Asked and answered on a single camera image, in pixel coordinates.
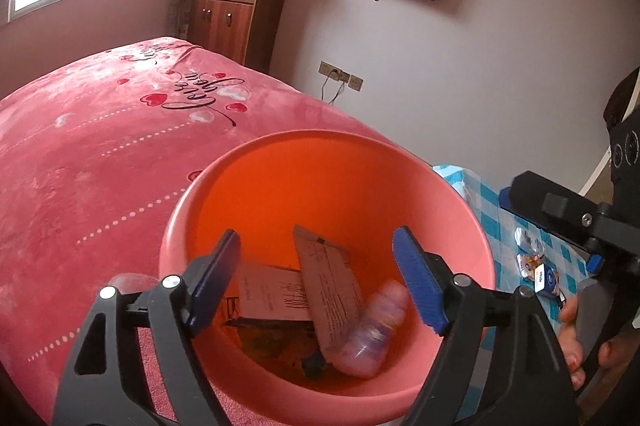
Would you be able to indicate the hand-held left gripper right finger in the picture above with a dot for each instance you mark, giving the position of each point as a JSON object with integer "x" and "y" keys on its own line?
{"x": 420, "y": 281}

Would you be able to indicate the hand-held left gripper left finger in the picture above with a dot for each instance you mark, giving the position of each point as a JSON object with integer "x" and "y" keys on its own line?
{"x": 215, "y": 291}

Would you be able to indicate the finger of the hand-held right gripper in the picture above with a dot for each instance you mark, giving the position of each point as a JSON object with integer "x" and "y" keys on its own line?
{"x": 506, "y": 200}
{"x": 550, "y": 206}

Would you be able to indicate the paper box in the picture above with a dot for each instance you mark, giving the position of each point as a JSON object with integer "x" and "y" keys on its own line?
{"x": 270, "y": 291}

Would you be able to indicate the small white yellow packet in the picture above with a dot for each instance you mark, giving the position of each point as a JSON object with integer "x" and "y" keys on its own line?
{"x": 530, "y": 266}

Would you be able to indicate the clear plastic bottle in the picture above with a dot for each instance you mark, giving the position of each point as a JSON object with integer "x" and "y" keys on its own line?
{"x": 370, "y": 336}

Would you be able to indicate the blue white small packet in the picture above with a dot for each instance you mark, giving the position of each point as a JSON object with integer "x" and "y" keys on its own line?
{"x": 550, "y": 281}

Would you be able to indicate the long white carton box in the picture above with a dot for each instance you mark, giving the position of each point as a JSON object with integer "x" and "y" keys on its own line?
{"x": 330, "y": 291}

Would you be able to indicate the dark blue wrapper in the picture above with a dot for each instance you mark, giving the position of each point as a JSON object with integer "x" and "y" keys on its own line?
{"x": 312, "y": 363}

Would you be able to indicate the orange plastic bucket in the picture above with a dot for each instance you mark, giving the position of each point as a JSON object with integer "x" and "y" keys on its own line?
{"x": 310, "y": 186}

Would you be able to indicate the person's right hand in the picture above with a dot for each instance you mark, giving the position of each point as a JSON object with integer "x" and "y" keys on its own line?
{"x": 570, "y": 356}

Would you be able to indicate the blue white checkered tablecloth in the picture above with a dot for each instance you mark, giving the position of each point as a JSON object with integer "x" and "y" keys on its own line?
{"x": 492, "y": 226}

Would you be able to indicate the pink heart print blanket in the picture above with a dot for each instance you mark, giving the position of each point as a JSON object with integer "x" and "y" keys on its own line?
{"x": 100, "y": 181}

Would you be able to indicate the brown wooden cabinet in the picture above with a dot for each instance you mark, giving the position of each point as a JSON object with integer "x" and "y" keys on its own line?
{"x": 220, "y": 21}

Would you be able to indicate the small beige wall socket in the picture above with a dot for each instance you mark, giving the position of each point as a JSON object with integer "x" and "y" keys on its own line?
{"x": 356, "y": 83}

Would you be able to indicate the wide beige wall socket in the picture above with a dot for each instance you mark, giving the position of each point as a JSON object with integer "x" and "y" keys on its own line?
{"x": 334, "y": 71}

